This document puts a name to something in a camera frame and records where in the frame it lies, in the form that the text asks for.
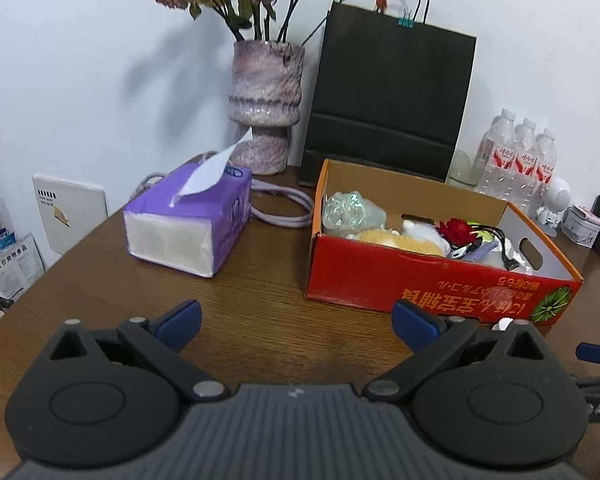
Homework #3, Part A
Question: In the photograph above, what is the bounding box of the printed tin box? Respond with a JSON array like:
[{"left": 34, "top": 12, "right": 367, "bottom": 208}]
[{"left": 562, "top": 205, "right": 600, "bottom": 248}]

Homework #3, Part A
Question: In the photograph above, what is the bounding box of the black cable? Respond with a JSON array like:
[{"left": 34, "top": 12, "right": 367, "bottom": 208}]
[{"left": 447, "top": 227, "right": 523, "bottom": 271}]

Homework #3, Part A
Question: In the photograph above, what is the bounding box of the purple marbled vase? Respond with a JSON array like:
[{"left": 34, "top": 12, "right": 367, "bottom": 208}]
[{"left": 228, "top": 40, "right": 306, "bottom": 176}]

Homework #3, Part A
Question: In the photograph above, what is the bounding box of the red cardboard box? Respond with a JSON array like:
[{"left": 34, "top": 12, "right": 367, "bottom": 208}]
[{"left": 305, "top": 158, "right": 585, "bottom": 327}]

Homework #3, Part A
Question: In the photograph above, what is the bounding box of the glass cup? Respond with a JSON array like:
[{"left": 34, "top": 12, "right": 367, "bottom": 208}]
[{"left": 447, "top": 150, "right": 486, "bottom": 188}]

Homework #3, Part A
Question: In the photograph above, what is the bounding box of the clear water bottle red label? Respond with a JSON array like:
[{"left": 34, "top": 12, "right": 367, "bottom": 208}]
[
  {"left": 475, "top": 108, "right": 517, "bottom": 196},
  {"left": 532, "top": 128, "right": 558, "bottom": 211},
  {"left": 510, "top": 117, "right": 538, "bottom": 206}
]

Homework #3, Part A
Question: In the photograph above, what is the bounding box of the white wall panel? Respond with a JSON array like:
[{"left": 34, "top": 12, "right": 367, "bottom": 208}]
[{"left": 32, "top": 174, "right": 108, "bottom": 256}]

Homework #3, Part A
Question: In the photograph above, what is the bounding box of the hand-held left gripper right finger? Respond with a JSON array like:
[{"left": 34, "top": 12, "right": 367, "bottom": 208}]
[{"left": 362, "top": 300, "right": 551, "bottom": 403}]

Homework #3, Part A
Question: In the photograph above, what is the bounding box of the red artificial rose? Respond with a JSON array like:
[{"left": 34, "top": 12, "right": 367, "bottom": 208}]
[{"left": 436, "top": 217, "right": 476, "bottom": 246}]

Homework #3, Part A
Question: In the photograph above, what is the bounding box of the purple cable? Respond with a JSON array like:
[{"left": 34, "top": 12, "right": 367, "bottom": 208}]
[{"left": 139, "top": 172, "right": 314, "bottom": 229}]

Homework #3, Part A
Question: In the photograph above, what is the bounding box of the purple tissue pack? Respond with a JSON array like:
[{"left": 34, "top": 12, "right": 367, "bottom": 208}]
[{"left": 123, "top": 127, "right": 253, "bottom": 278}]

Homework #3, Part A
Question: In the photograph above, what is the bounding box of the plush cat paw toy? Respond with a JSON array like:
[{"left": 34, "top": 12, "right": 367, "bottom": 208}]
[{"left": 352, "top": 219, "right": 451, "bottom": 257}]

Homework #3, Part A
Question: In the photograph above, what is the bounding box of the black paper bag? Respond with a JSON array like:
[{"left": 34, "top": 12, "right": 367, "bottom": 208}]
[{"left": 300, "top": 0, "right": 478, "bottom": 187}]

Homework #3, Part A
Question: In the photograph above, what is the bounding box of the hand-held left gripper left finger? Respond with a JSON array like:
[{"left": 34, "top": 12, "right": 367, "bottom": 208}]
[{"left": 49, "top": 299, "right": 231, "bottom": 403}]

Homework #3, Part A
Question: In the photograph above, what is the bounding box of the white robot figure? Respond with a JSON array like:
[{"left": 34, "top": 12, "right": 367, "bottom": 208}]
[{"left": 537, "top": 176, "right": 572, "bottom": 226}]

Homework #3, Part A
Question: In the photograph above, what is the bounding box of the crumpled clear plastic bottle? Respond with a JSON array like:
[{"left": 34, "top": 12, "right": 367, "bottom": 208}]
[{"left": 322, "top": 191, "right": 388, "bottom": 237}]

